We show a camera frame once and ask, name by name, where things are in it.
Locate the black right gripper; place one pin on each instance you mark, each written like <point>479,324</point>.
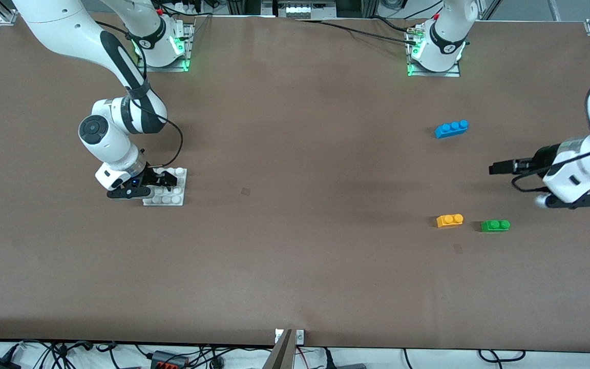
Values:
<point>152,178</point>

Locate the brown angled post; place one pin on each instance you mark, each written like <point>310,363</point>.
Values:
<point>280,356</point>

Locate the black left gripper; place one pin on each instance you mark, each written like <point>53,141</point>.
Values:
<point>544,155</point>

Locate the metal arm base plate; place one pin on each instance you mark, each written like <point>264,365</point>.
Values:
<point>172,68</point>
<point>456,73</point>

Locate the aluminium frame bar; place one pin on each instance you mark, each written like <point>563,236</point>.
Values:
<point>554,10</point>
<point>489,9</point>

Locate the white studded base plate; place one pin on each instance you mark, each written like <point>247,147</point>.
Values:
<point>172,197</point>

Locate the black orange power adapter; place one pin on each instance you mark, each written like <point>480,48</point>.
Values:
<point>169,360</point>

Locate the green two-stud block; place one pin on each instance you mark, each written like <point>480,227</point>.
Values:
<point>495,226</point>

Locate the blue three-stud block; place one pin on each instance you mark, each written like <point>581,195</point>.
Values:
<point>451,129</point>

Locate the white metal edge bracket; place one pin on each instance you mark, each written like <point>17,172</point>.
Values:
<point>300,336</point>

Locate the yellow two-stud block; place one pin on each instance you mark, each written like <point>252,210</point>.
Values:
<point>449,221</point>

